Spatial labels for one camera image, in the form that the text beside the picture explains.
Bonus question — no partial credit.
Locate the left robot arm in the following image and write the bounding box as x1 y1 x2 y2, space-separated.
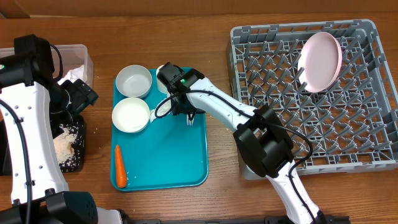
1 34 129 223

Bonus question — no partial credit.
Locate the pile of peanuts and rice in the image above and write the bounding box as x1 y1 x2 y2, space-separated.
53 125 77 167

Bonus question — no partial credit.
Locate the torn white napkin piece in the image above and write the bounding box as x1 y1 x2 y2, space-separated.
149 100 172 123

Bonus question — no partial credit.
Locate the white plastic cup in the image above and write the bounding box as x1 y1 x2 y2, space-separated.
155 65 168 94

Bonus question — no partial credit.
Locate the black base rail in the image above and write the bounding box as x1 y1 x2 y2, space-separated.
129 215 351 224

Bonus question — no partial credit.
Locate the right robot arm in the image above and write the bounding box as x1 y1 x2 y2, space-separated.
154 62 327 223

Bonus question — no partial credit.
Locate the white plastic fork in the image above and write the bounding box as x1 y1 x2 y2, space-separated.
187 112 195 126

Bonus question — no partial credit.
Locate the grey bowl with rice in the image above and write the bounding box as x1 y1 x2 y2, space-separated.
115 65 152 98

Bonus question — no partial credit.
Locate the white bowl with peanuts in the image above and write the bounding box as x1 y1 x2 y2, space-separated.
112 98 150 133

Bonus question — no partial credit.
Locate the black plastic waste bin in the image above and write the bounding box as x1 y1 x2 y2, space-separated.
0 113 87 175

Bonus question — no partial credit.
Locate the grey dishwasher rack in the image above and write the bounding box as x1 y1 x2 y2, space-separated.
227 19 397 175

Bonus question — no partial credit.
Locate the pink round plate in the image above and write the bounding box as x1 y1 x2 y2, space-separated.
298 32 343 93

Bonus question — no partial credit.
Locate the clear plastic storage bin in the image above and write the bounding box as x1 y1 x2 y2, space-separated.
1 39 93 90

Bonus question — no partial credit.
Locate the orange carrot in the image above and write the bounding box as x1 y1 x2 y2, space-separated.
114 145 127 188

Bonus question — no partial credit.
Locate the teal serving tray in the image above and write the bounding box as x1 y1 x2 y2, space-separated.
110 67 209 192

